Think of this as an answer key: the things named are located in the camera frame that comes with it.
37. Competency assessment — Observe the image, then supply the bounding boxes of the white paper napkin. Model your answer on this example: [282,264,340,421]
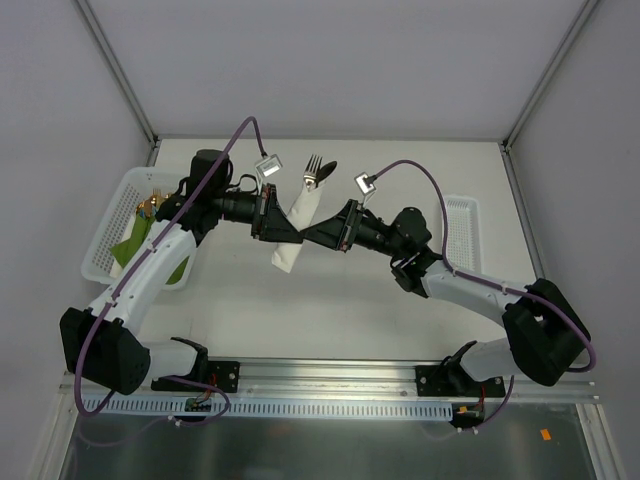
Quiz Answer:
[271,180,327,273]

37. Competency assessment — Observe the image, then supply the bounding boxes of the silver fork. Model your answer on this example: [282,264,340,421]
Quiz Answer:
[303,154,323,191]

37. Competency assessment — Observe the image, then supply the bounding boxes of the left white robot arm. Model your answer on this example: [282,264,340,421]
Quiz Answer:
[60,149,298,395]

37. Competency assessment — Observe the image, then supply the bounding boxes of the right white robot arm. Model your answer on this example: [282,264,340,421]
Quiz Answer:
[302,202,593,396]

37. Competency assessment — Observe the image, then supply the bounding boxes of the green rolled napkin bundle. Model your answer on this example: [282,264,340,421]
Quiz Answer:
[109,214,189,286]

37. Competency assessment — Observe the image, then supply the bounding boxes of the gold cutlery in basket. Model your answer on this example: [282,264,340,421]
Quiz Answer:
[136,188,171,219]

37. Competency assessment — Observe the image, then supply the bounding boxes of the white narrow utensil tray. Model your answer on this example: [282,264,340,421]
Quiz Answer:
[444,195,483,273]

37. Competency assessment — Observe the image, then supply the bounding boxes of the white perforated basket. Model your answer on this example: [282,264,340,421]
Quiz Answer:
[81,167,182,285]

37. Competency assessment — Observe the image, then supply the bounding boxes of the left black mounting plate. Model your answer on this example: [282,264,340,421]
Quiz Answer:
[151,359,241,393]

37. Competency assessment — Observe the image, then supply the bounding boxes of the black mounting plate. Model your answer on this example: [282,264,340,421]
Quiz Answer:
[151,359,241,393]
[414,365,506,398]

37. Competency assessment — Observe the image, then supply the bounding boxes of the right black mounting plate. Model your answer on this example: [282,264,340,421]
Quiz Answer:
[414,365,506,398]

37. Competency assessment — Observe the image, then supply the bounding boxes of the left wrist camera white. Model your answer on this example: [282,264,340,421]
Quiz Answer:
[254,154,282,178]

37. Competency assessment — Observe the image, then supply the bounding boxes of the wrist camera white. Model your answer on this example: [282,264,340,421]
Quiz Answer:
[354,172,377,196]
[254,154,282,178]

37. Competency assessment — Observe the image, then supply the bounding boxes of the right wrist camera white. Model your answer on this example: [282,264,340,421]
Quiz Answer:
[354,172,377,196]

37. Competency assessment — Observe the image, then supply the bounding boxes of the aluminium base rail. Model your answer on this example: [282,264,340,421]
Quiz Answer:
[58,357,600,404]

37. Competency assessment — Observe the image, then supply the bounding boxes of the white slotted cable duct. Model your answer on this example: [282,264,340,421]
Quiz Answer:
[103,395,453,422]

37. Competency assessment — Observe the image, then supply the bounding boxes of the left aluminium frame post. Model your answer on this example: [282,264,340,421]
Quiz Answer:
[72,0,158,145]

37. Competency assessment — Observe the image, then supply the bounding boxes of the aluminium frame post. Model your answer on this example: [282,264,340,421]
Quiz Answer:
[72,0,158,145]
[502,0,601,151]

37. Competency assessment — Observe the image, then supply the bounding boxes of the right aluminium frame post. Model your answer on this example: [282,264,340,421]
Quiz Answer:
[502,0,601,151]

